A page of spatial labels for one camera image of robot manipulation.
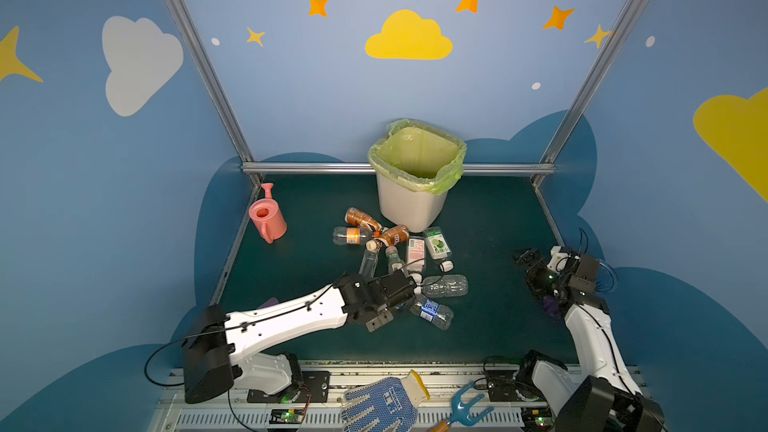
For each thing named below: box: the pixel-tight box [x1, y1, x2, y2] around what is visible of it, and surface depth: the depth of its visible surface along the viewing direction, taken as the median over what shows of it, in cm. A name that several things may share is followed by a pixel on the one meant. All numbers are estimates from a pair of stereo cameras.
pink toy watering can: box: [249, 183, 288, 244], surface depth 98 cm
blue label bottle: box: [410, 298, 454, 330], surface depth 84 cm
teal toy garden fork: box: [449, 382, 494, 426], surface depth 73 cm
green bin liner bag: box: [368, 119, 467, 195], surface depth 96 cm
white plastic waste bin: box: [376, 172, 448, 233], surface depth 103 cm
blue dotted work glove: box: [341, 370, 430, 432], surface depth 73 cm
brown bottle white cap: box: [365, 225, 409, 252], surface depth 98 cm
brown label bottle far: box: [344, 207, 383, 233], surface depth 106 cm
